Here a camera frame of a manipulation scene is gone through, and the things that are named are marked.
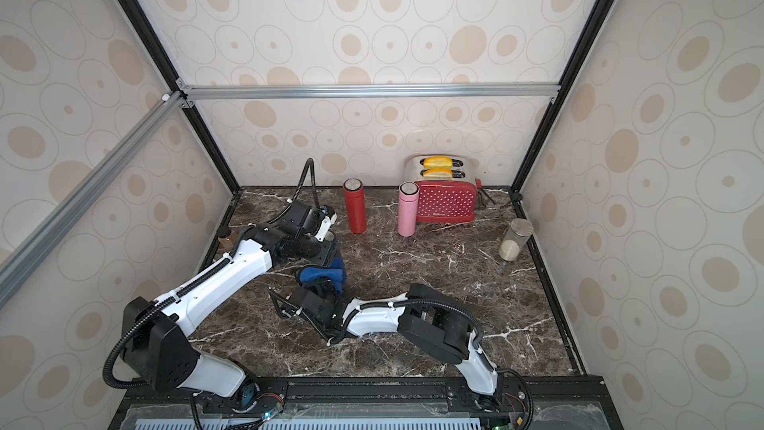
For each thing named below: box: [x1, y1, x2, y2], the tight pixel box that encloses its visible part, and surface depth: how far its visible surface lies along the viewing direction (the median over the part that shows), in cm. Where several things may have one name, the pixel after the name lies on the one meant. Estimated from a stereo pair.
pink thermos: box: [397, 181, 421, 238], surface depth 95 cm
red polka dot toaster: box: [403, 153, 483, 222], surface depth 102 cm
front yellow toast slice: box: [422, 168, 453, 181], surface depth 99 cm
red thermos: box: [342, 177, 368, 234], surface depth 100 cm
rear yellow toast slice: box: [423, 156, 453, 170], surface depth 102 cm
